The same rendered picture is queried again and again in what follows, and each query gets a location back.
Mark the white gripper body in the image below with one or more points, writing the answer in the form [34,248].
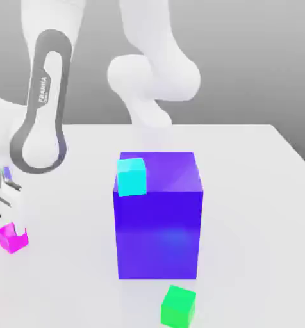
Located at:
[3,210]

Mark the small magenta cube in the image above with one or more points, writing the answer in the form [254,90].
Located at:
[11,242]

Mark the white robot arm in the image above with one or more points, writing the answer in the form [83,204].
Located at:
[152,77]

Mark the small cyan cube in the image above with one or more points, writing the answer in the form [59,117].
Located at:
[131,179]

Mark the small green cube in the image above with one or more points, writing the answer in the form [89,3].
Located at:
[178,307]

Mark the large blue box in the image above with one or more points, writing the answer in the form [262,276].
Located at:
[157,230]

